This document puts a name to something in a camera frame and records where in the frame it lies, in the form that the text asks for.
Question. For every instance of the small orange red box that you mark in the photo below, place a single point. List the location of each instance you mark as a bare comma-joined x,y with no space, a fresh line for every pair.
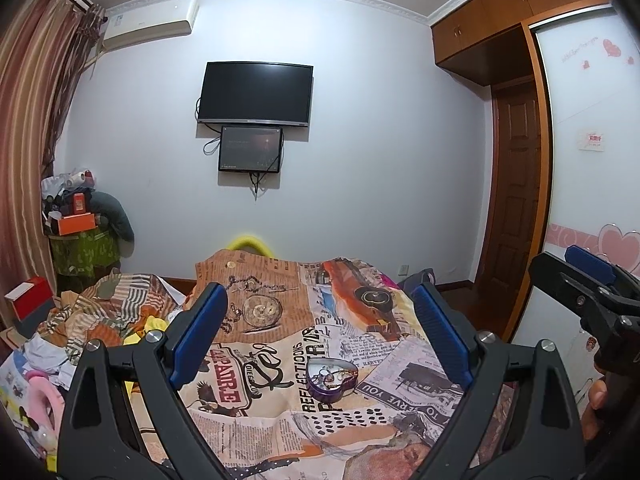
80,204

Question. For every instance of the wooden overhead cabinet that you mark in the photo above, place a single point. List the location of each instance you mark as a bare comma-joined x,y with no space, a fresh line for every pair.
500,15

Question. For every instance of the pink plush toy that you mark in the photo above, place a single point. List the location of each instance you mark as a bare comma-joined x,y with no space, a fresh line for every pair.
42,400

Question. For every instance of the small card sticker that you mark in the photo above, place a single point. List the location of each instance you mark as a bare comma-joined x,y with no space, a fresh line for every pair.
591,141

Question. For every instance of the white crumpled cloth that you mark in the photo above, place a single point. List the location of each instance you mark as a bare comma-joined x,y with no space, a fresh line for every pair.
45,355

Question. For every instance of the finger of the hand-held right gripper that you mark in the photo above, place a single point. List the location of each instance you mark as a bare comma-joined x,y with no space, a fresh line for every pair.
570,285
592,262

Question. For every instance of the white wardrobe sliding door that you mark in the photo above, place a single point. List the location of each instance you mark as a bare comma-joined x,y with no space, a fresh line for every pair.
575,200

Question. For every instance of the yellow cloth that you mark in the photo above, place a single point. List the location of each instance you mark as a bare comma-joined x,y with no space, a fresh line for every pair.
145,327

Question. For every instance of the person's right hand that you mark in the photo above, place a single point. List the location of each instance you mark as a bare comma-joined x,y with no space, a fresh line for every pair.
595,402

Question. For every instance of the green storage box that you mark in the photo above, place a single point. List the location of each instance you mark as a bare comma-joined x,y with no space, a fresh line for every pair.
82,255

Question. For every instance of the dark grey plush cushion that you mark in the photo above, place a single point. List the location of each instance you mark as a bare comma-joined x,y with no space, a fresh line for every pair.
115,215

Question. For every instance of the white wall socket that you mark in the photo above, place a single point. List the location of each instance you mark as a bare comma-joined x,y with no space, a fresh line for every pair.
403,269

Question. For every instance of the red and white box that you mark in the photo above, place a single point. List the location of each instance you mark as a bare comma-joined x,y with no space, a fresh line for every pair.
30,297

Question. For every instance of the striped crumpled cloth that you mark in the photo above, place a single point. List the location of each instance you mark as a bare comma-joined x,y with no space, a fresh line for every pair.
100,305

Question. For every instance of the printed newspaper-pattern blanket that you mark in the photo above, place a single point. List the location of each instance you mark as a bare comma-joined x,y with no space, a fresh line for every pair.
280,410

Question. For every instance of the brown wooden door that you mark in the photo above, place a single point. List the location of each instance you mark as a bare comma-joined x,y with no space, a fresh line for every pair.
515,190

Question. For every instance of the striped brown curtain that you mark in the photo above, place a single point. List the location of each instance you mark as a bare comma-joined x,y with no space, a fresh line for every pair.
30,135

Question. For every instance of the black wall television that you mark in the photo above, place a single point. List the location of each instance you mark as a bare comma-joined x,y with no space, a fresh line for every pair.
256,92

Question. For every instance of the purple heart-shaped tin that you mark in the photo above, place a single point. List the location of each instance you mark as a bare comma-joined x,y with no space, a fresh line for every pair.
332,391

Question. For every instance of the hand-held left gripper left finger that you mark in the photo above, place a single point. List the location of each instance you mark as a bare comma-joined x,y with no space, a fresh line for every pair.
200,330

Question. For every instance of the blue grey backpack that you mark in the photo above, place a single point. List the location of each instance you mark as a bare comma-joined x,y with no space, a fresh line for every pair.
422,280

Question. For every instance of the pile of clutter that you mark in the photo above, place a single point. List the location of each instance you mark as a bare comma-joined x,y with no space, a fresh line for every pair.
62,185

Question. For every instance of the white air conditioner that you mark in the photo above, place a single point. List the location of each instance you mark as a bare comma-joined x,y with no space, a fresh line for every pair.
150,22

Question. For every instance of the small wall monitor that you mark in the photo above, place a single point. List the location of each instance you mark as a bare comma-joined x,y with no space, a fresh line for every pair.
250,149

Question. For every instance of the flat orange box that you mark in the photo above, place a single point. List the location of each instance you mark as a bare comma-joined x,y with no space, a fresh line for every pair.
76,223

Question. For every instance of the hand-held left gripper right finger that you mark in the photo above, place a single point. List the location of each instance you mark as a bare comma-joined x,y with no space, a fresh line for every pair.
445,335

